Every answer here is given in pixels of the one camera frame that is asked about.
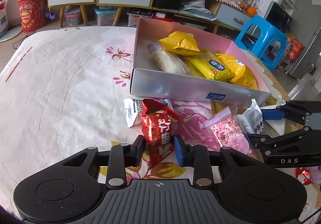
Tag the black microwave oven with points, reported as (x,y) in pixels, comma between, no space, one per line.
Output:
(278,17)

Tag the yellow snack pack blue label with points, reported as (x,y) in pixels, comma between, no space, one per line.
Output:
(211,67)

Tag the red snack packet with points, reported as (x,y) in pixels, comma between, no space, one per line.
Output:
(157,128)

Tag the orange yellow snack pack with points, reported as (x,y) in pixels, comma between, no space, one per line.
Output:
(242,75)

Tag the clear storage bin blue lid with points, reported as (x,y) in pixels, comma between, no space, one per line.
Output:
(104,17)

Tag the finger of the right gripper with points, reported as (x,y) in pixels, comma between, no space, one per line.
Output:
(272,114)

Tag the orange fruit lower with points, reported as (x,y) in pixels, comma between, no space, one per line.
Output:
(251,11)

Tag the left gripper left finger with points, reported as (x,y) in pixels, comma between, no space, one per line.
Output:
(123,156)

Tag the low wooden tv cabinet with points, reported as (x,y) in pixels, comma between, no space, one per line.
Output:
(218,13)

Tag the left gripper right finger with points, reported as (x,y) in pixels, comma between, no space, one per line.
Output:
(197,157)

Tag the silver refrigerator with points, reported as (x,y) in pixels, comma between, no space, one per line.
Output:
(305,27)

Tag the pink zip bag snack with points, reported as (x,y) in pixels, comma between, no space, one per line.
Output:
(228,131)

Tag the yellow snack bag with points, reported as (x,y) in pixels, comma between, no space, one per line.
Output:
(181,43)

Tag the pink cardboard box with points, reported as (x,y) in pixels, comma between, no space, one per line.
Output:
(149,80)

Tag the clear wrapped cream snack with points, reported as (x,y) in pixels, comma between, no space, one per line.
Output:
(166,61)

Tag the white printed snack packet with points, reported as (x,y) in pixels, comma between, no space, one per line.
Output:
(133,112)

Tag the floral bed sheet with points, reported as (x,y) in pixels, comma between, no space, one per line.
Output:
(62,110)

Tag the blue plastic stool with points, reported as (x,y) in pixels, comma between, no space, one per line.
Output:
(269,45)

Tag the red cartoon barrel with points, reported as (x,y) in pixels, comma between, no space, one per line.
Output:
(32,14)

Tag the white black text packet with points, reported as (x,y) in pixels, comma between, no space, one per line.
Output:
(252,119)

